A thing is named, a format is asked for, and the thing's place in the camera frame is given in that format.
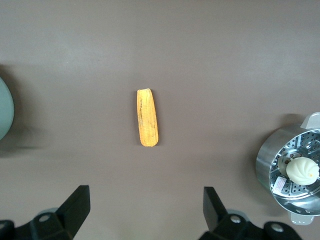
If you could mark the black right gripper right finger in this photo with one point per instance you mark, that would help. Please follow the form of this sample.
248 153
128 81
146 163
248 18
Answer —
225 227

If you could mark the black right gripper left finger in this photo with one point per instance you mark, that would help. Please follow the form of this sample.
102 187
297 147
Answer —
62 220

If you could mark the yellow corn cob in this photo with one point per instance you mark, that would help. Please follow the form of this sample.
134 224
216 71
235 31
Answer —
148 120

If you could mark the steel steamer pot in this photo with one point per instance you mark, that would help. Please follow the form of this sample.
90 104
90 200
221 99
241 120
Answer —
265 155

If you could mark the white red-print sticker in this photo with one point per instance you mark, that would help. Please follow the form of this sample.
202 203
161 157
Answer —
279 185

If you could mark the white steamed bun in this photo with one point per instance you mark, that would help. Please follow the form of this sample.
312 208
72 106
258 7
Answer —
302 171

